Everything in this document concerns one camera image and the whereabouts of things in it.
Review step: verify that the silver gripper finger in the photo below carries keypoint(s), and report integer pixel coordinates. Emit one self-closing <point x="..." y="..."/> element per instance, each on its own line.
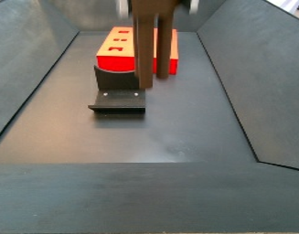
<point x="122" y="4"/>
<point x="194" y="6"/>

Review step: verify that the brown three prong peg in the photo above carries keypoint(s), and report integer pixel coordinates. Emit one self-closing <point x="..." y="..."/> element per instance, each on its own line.
<point x="153" y="32"/>

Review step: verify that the red shape-sorting board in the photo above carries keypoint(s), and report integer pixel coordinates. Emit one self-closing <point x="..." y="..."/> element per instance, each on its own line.
<point x="115" y="56"/>

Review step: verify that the dark curved holder stand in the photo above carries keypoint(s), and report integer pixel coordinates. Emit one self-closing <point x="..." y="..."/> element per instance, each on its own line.
<point x="119" y="94"/>

